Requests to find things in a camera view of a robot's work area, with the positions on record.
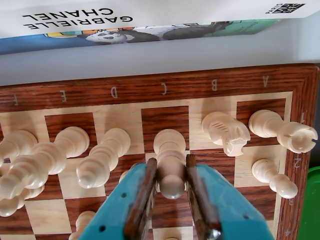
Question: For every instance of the white Gabrielle Chanel book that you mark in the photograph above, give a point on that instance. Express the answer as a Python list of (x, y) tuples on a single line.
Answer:
[(175, 10)]

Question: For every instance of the panda illustrated book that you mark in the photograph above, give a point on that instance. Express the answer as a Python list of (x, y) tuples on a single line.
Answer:
[(112, 37)]

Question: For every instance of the dark grey mat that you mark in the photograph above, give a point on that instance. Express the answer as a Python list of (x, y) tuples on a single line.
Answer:
[(316, 120)]

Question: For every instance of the green plastic tray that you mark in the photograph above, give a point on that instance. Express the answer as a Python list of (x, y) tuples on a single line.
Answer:
[(312, 205)]

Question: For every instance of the pale wooden chess rook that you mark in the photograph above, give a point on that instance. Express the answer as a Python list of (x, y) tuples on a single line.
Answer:
[(282, 132)]

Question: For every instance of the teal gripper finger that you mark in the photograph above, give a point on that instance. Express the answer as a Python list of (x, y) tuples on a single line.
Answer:
[(117, 200), (225, 207)]

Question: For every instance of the wooden chess board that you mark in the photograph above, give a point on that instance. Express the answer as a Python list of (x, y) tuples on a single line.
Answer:
[(165, 117)]

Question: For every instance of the pale wooden chess knight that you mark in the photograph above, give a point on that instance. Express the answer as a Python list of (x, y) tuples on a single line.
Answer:
[(222, 130)]

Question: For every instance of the pale wooden chess queen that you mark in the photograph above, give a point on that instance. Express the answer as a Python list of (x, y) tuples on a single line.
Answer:
[(105, 155)]

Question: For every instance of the pale wooden chess king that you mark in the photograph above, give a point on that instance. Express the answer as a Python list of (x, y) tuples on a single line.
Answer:
[(72, 141)]

